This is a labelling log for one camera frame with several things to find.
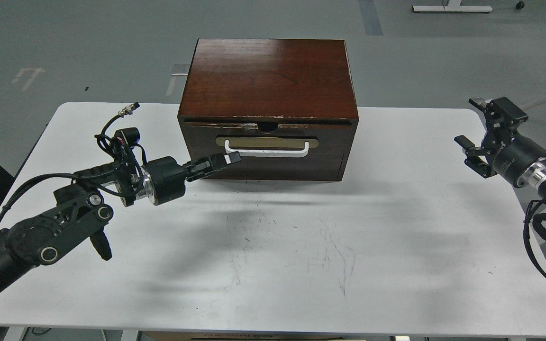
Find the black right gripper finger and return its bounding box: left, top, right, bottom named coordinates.
left=468, top=97, right=529, bottom=143
left=454, top=135, right=497, bottom=179

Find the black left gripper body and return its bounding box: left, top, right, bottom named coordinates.
left=143, top=157, right=189, bottom=206

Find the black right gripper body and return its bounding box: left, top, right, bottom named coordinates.
left=489, top=134, right=546, bottom=188

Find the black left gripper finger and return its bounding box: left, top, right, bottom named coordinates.
left=182, top=152, right=241, bottom=172
left=187, top=165, right=226, bottom=183

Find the wooden drawer with white handle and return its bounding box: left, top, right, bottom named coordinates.
left=180, top=121, right=357, bottom=181

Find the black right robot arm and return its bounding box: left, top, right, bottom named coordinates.
left=454, top=97, right=546, bottom=241

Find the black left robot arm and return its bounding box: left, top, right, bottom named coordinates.
left=0, top=103, right=241, bottom=293

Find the dark wooden cabinet box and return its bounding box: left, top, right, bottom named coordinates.
left=177, top=38, right=360, bottom=182

